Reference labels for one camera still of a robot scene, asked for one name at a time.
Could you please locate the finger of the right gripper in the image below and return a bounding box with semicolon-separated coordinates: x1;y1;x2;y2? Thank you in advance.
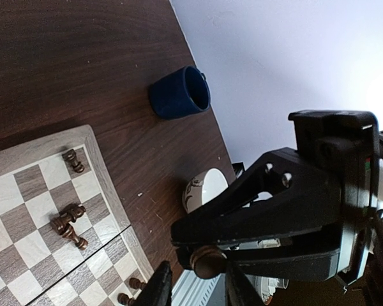
171;148;341;245
175;242;340;281

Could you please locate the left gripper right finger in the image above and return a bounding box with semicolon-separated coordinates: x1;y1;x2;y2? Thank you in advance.
225;261;263;306

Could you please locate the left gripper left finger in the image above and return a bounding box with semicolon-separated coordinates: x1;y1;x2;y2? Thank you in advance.
133;261;172;306

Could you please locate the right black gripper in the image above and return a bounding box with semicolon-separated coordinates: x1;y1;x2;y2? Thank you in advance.
289;110;383;284

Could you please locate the dark pawn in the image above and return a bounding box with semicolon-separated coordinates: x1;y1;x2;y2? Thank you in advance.
129;277;147;290
117;293;135;306

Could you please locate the dark king chess piece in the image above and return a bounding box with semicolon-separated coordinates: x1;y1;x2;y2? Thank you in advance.
190;245;227;280

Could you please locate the wooden chess board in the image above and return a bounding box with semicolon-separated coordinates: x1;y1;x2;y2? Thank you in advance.
0;125;153;305

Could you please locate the pile of dark chess pieces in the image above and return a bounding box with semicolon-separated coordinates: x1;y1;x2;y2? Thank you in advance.
50;204;88;251

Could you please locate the white bowl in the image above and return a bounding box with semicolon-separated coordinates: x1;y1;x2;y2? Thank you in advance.
182;168;229;214

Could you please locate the dark blue mug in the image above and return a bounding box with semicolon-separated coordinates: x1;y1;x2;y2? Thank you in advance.
148;66;211;120

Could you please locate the front aluminium rail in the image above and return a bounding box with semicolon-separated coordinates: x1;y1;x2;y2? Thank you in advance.
172;270;224;306

